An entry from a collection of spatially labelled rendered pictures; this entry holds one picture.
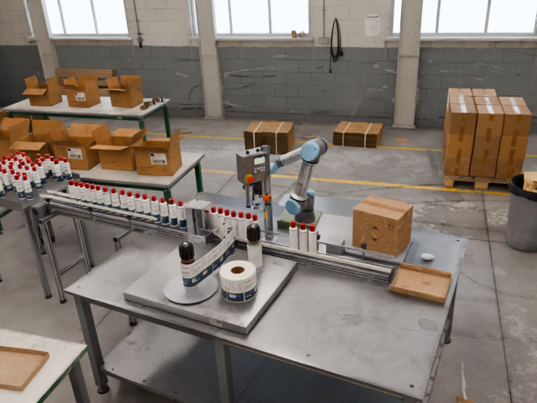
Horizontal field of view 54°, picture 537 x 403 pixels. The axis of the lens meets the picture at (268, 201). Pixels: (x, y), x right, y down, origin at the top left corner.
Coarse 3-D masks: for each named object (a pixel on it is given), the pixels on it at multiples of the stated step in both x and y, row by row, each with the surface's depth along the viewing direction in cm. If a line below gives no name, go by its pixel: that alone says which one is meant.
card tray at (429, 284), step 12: (408, 264) 313; (396, 276) 308; (408, 276) 308; (420, 276) 307; (432, 276) 307; (444, 276) 306; (396, 288) 293; (408, 288) 297; (420, 288) 297; (432, 288) 296; (444, 288) 296; (432, 300) 286; (444, 300) 283
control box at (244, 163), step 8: (240, 152) 325; (256, 152) 324; (264, 152) 324; (240, 160) 322; (248, 160) 320; (240, 168) 325; (248, 168) 322; (240, 176) 328; (248, 176) 324; (256, 176) 327; (264, 176) 330
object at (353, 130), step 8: (336, 128) 766; (344, 128) 764; (352, 128) 762; (360, 128) 760; (368, 128) 758; (376, 128) 757; (336, 136) 752; (344, 136) 749; (352, 136) 744; (360, 136) 739; (368, 136) 735; (376, 136) 731; (336, 144) 757; (344, 144) 753; (352, 144) 749; (360, 144) 744; (368, 144) 741; (376, 144) 742
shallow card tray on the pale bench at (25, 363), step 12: (0, 348) 269; (12, 348) 267; (24, 348) 266; (0, 360) 263; (12, 360) 263; (24, 360) 262; (36, 360) 262; (0, 372) 255; (12, 372) 255; (24, 372) 255; (36, 372) 253; (0, 384) 244; (12, 384) 248; (24, 384) 245
